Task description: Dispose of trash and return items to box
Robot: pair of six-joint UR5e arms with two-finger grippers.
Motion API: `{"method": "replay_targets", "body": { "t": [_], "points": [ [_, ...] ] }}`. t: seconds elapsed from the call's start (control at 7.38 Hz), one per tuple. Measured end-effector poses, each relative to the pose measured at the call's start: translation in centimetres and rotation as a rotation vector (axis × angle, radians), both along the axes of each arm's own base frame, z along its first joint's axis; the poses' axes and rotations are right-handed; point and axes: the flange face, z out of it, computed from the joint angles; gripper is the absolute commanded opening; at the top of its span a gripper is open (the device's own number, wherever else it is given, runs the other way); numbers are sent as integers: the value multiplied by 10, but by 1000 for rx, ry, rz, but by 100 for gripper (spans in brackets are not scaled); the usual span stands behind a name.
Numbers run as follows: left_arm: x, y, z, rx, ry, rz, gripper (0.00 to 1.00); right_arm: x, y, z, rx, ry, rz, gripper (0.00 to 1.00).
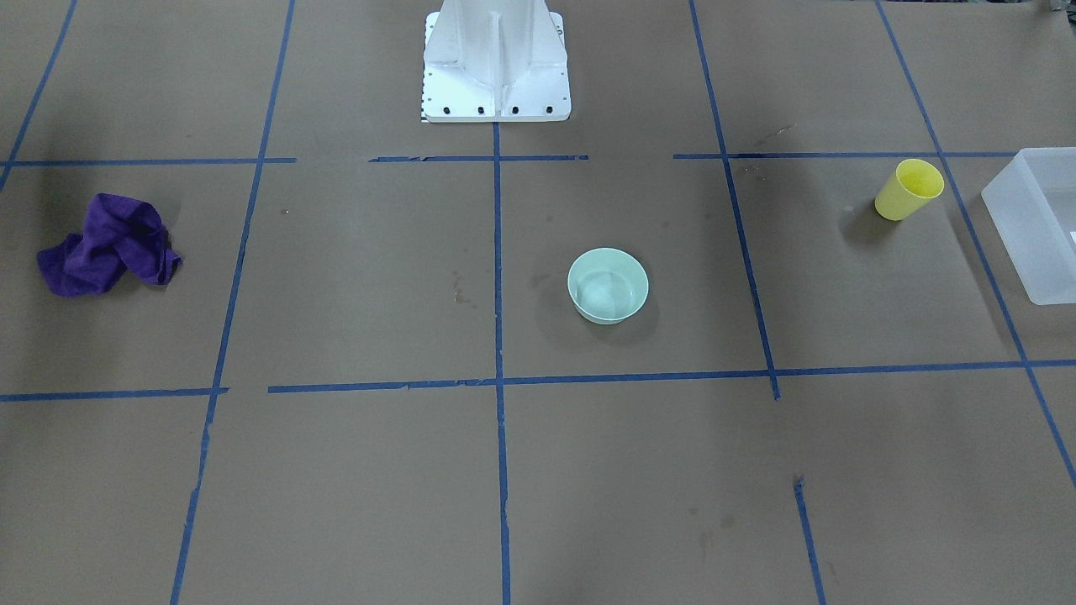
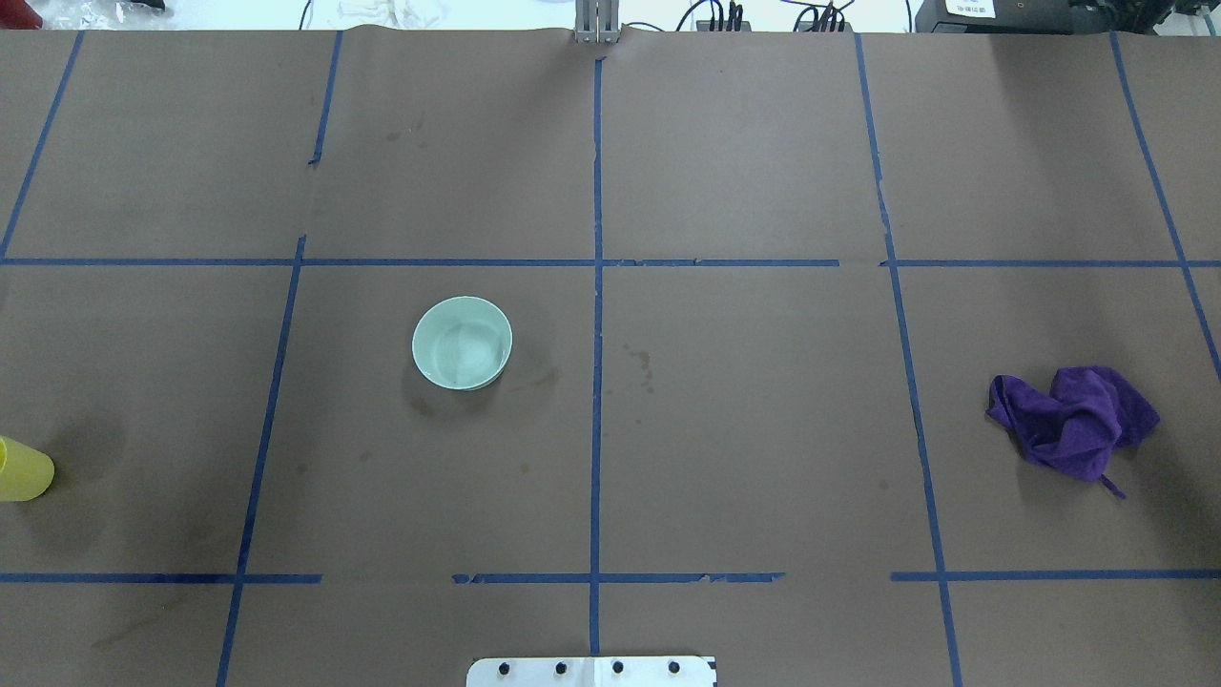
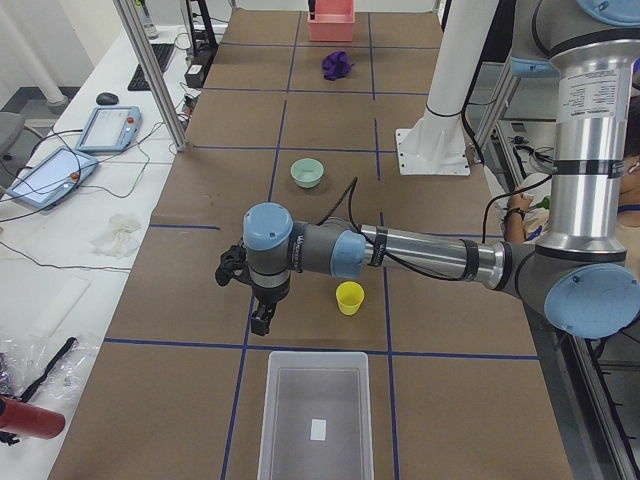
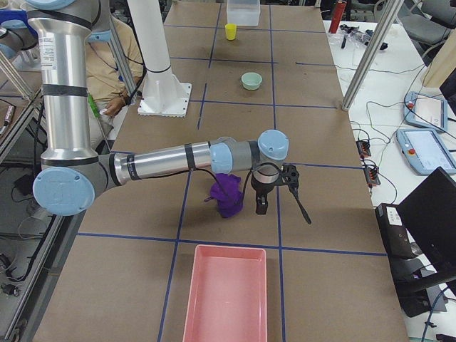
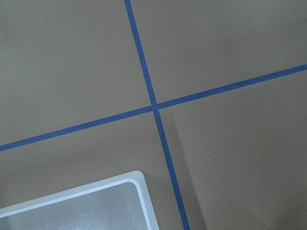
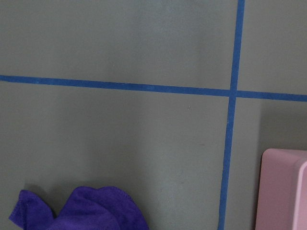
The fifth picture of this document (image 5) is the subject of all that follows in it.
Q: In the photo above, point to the translucent white plastic box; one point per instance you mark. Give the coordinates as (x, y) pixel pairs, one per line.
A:
(121, 202)

